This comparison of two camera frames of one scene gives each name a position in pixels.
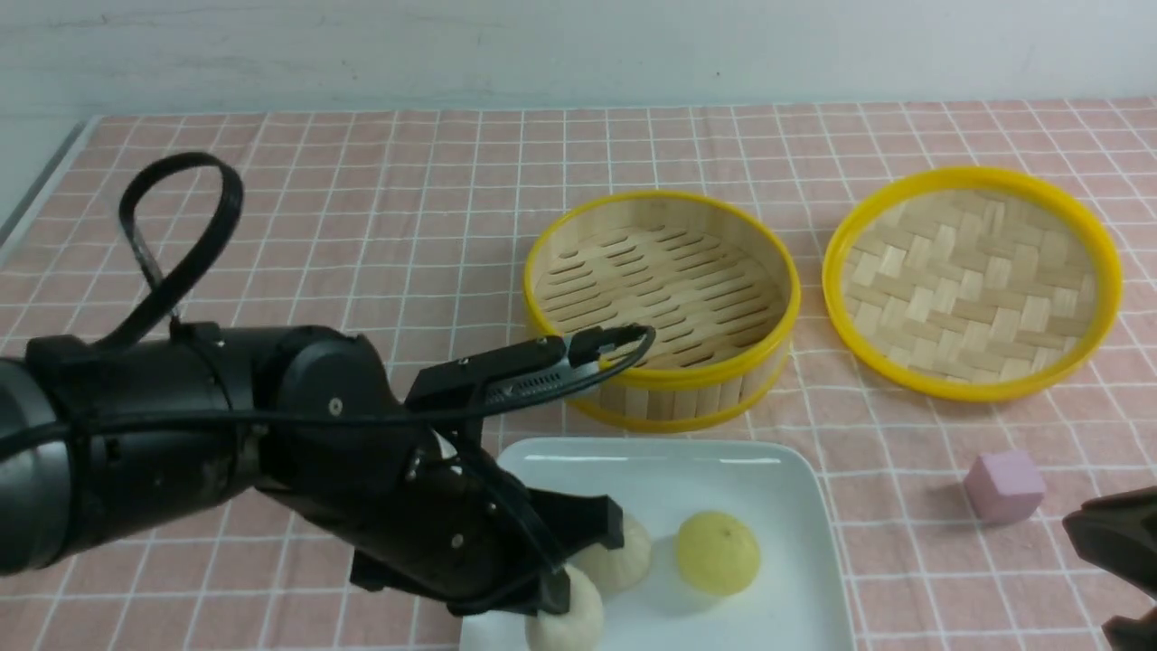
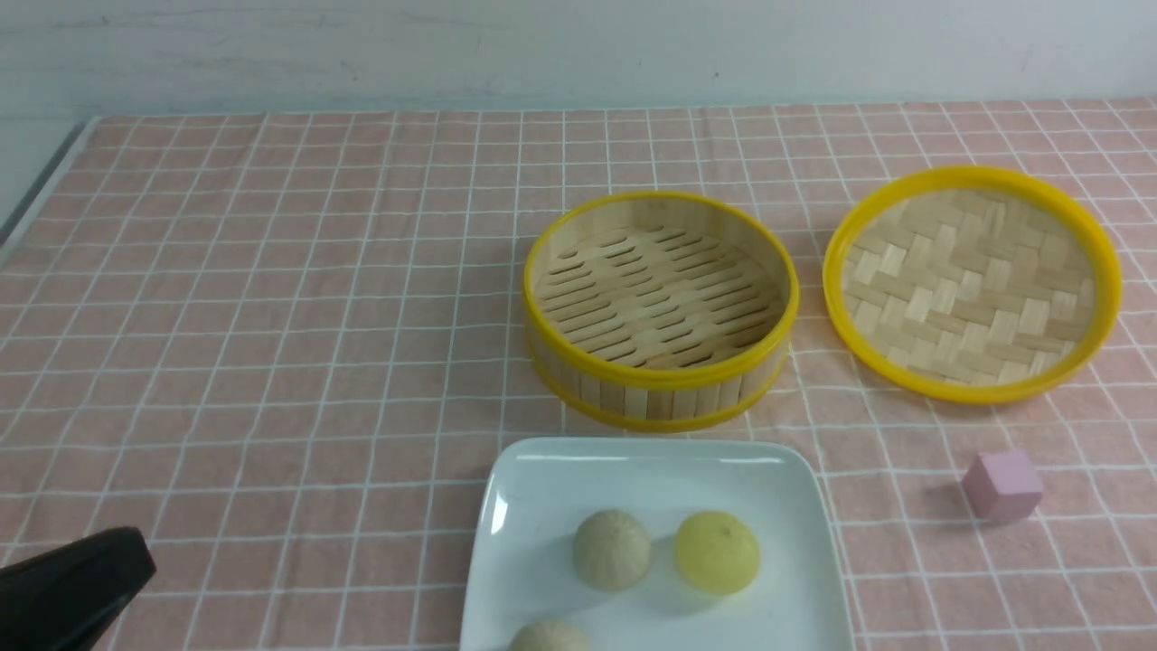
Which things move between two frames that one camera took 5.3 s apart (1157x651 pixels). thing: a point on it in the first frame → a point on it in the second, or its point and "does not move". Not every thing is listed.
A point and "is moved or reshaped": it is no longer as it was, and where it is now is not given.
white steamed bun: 578,629 is moved or reshaped
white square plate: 797,599 does not move
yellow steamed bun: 718,553 does not move
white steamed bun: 617,570 does not move
